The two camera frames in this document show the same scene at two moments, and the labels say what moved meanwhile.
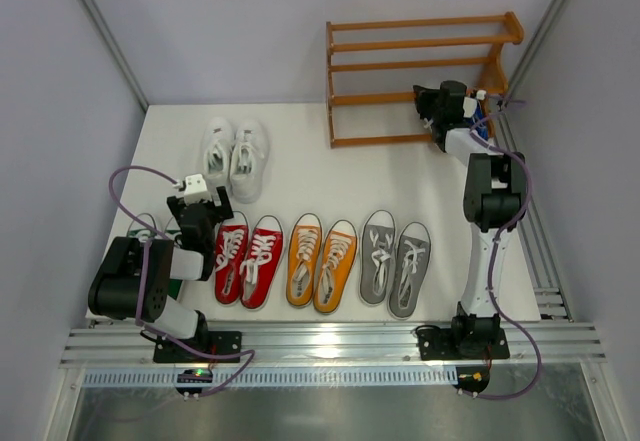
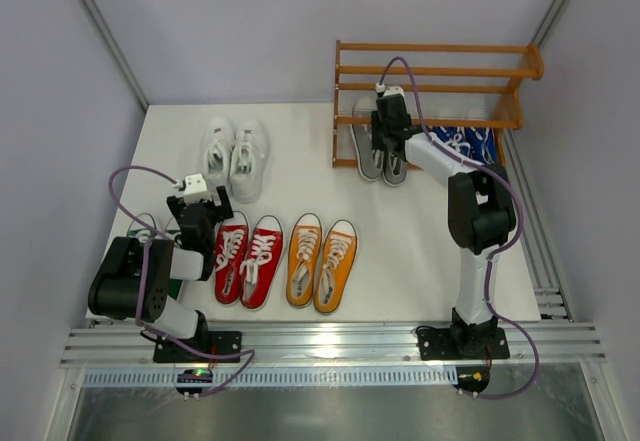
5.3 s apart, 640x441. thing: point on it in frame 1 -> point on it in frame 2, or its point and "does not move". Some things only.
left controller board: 194,376 does not move
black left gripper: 220,206 does not move
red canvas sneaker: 231,259 does not move
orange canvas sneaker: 304,250 does not move
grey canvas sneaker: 413,250 -> 395,169
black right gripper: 435,106 -> 388,137
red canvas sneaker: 262,260 does not move
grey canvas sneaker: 377,247 -> 369,163
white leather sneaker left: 217,152 does not move
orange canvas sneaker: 339,248 does not move
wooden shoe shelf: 494,82 -> 533,72
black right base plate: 462,343 does not move
